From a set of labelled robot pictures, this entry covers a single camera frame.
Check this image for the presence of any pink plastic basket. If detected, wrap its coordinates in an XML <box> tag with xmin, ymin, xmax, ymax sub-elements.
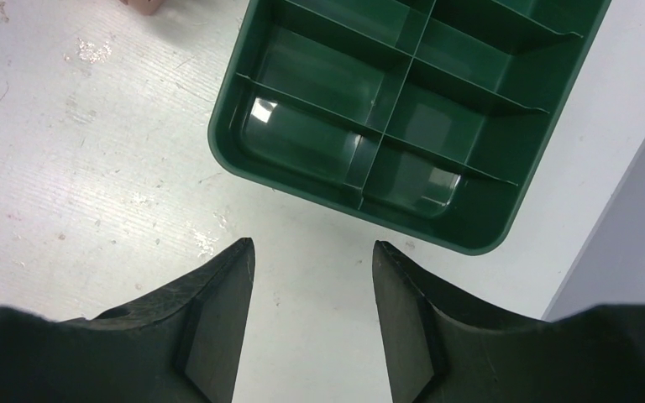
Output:
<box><xmin>120</xmin><ymin>0</ymin><xmax>165</xmax><ymax>15</ymax></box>

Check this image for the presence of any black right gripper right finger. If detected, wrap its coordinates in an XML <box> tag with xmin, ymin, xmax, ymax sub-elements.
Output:
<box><xmin>372</xmin><ymin>241</ymin><xmax>645</xmax><ymax>402</ymax></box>

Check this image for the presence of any green divided plastic tray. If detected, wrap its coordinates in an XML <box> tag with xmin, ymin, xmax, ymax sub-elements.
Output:
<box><xmin>207</xmin><ymin>0</ymin><xmax>610</xmax><ymax>256</ymax></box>

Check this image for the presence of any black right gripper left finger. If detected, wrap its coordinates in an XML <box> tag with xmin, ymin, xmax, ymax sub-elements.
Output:
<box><xmin>0</xmin><ymin>238</ymin><xmax>255</xmax><ymax>402</ymax></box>

